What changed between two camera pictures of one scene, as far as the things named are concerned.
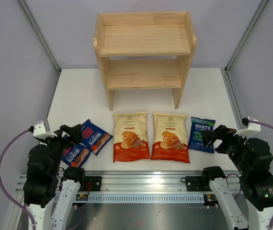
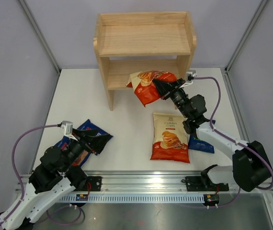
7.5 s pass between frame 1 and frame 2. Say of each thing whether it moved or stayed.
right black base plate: stayed
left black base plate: stayed
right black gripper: moved
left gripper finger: moved
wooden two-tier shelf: stayed
